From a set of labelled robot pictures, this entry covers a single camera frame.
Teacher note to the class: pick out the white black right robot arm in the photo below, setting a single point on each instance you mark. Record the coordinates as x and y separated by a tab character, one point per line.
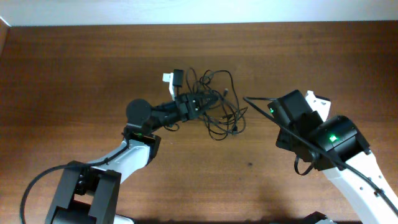
336	147

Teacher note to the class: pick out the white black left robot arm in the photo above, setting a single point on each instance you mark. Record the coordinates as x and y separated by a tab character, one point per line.
88	192

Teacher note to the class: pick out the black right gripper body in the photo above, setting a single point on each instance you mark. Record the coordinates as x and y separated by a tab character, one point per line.
283	141

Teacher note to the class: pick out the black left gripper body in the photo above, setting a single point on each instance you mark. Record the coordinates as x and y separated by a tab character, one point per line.
174	113

